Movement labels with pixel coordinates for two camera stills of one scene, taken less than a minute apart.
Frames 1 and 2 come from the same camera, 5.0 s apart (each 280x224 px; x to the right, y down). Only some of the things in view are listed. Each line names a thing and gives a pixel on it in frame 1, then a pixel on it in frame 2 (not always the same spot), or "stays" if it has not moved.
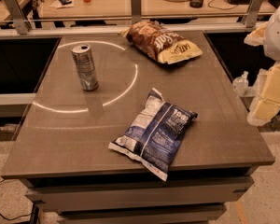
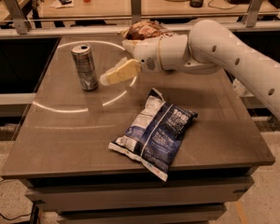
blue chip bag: [154, 135] stays
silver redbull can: [86, 66] stays
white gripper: [278, 36] -> [145, 54]
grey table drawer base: [189, 196] stays
